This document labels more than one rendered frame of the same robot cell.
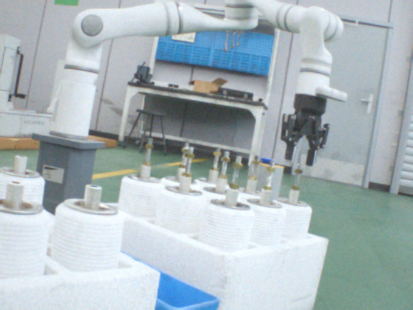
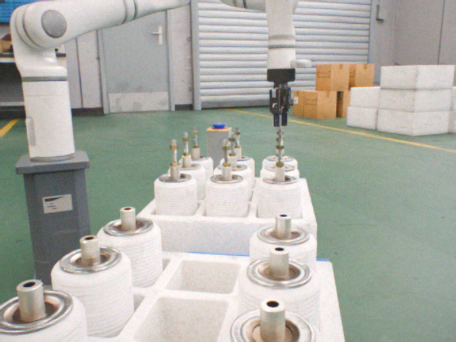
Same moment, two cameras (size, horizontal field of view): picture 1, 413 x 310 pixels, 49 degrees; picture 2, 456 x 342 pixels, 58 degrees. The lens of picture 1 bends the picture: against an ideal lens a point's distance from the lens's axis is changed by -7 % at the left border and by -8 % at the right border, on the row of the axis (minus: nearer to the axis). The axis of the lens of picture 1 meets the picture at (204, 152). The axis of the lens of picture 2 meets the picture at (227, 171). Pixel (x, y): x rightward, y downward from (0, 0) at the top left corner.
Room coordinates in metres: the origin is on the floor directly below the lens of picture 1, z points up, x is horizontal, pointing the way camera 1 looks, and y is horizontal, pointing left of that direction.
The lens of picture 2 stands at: (0.20, 0.50, 0.48)
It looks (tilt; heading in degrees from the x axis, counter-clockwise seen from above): 13 degrees down; 328
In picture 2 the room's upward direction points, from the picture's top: 1 degrees counter-clockwise
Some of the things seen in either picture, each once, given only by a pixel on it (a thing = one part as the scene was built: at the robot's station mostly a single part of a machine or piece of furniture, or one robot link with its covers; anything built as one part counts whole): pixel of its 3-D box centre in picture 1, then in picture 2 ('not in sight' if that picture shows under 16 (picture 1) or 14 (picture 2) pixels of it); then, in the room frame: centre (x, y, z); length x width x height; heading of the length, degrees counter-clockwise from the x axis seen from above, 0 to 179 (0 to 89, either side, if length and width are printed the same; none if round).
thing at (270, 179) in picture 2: (230, 204); (279, 180); (0.88, -0.06, 0.25); 0.08 x 0.08 x 0.01
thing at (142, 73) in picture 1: (143, 74); not in sight; (5.54, 0.86, 0.87); 0.41 x 0.17 x 0.25; 169
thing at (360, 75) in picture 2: not in sight; (356, 77); (3.56, -3.43, 0.45); 0.30 x 0.24 x 0.30; 167
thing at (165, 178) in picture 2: (144, 178); (175, 178); (1.03, 0.12, 0.25); 0.08 x 0.08 x 0.01
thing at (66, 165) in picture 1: (61, 195); (60, 220); (1.19, 0.35, 0.15); 0.15 x 0.15 x 0.30; 79
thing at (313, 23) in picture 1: (316, 40); (281, 16); (1.06, -0.21, 0.62); 0.09 x 0.07 x 0.15; 127
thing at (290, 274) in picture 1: (206, 261); (233, 228); (1.05, -0.05, 0.09); 0.39 x 0.39 x 0.18; 50
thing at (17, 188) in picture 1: (14, 195); (279, 262); (0.54, 0.22, 0.26); 0.02 x 0.02 x 0.03
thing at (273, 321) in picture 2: not in sight; (272, 320); (0.45, 0.30, 0.26); 0.02 x 0.02 x 0.03
